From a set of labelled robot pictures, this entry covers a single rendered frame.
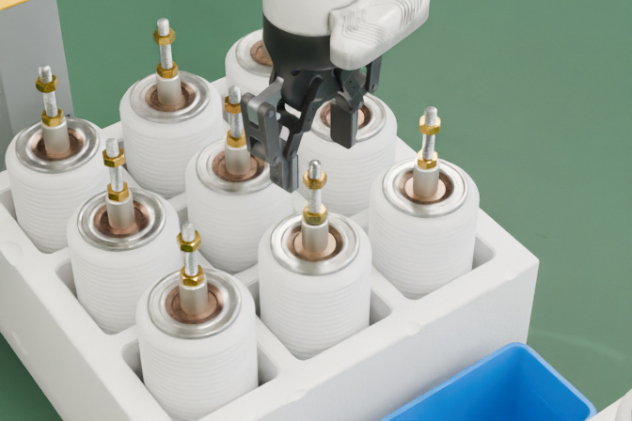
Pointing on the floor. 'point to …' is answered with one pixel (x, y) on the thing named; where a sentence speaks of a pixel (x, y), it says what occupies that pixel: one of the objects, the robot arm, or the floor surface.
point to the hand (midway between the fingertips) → (314, 152)
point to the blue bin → (501, 393)
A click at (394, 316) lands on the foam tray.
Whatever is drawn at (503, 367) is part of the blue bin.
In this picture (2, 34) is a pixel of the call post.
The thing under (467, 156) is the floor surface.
